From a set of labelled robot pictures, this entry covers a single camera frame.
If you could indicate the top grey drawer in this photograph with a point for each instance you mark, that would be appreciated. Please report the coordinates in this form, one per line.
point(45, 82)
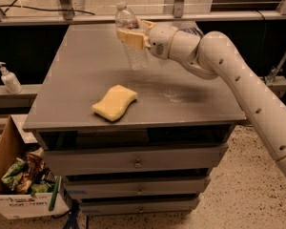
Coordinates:
point(134, 159)

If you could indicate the cardboard box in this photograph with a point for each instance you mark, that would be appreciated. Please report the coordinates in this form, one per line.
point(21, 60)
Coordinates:
point(14, 143)

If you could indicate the clear plastic water bottle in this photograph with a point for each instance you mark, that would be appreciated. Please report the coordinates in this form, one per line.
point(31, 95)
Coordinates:
point(126, 19)

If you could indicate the green marker pen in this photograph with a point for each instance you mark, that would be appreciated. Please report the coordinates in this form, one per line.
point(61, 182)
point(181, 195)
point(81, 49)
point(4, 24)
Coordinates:
point(54, 193)

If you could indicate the green snack bag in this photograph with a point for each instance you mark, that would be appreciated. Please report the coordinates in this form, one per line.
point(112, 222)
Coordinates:
point(13, 175)

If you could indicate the brown snack bag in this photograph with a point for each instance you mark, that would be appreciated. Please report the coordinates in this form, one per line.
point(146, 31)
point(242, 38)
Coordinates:
point(33, 167)

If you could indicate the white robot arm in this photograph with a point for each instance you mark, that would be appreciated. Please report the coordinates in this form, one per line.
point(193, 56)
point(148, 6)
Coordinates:
point(213, 55)

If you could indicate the grey drawer cabinet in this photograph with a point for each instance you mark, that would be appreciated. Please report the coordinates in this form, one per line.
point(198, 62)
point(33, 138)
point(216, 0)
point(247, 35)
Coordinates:
point(173, 107)

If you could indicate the middle grey drawer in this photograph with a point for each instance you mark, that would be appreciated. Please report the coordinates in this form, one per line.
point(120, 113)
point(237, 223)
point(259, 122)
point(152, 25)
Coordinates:
point(137, 187)

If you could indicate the blue chip bag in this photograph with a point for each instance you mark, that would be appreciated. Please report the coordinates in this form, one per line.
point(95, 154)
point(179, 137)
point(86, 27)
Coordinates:
point(193, 31)

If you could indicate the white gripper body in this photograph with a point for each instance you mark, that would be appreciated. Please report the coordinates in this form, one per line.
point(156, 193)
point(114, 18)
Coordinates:
point(158, 41)

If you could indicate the yellow sponge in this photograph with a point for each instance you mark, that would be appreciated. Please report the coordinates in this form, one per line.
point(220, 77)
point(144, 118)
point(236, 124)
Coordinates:
point(114, 103)

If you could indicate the white pump soap dispenser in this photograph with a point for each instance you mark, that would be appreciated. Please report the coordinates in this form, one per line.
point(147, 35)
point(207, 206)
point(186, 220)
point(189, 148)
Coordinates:
point(10, 80)

